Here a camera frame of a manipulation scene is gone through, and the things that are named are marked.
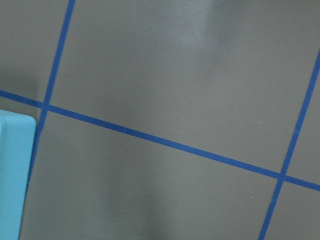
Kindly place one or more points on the teal plastic bin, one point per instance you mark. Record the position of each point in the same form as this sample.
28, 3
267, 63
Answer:
17, 132

